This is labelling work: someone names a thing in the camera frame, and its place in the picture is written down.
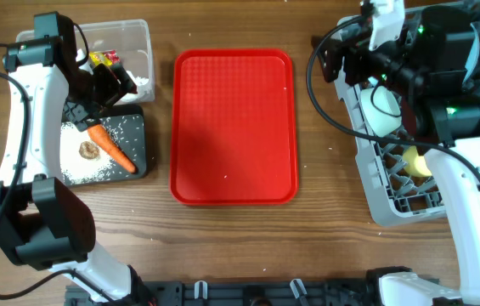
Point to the red serving tray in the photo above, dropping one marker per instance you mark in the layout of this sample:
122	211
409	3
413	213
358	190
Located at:
233	128

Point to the yellow candy wrapper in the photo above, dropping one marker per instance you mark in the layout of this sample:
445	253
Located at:
98	58

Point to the clear plastic waste bin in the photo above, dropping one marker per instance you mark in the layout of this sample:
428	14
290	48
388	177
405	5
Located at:
129	38

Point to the yellow plastic cup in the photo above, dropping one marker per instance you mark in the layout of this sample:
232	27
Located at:
415	164

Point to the white rice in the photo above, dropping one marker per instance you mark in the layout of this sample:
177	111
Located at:
78	166

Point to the red wrapper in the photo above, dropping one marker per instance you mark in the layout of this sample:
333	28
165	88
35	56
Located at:
112	56

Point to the light blue bowl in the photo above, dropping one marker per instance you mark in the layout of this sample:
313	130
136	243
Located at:
381	110

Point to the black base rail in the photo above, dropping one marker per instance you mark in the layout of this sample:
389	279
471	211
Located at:
293	292

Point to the light blue plate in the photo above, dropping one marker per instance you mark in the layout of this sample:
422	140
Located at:
473	56

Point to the orange carrot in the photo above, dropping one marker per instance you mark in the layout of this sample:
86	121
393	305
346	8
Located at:
99	135

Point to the grey dishwasher rack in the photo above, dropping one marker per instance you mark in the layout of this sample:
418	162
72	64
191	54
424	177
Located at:
394	197

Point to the black plastic tray bin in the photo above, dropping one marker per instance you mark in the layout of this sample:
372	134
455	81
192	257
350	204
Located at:
133	127

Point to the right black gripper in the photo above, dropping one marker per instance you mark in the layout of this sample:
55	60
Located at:
356	53

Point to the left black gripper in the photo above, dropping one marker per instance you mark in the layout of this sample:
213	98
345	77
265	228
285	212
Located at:
114	91

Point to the brown mushroom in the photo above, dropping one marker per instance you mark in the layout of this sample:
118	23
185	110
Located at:
88	150

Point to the white tissue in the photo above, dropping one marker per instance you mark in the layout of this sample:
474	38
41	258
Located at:
143	91

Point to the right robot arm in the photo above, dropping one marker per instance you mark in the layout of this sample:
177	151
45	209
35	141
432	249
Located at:
426	65

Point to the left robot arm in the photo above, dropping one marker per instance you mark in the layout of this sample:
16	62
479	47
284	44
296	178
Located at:
42	223

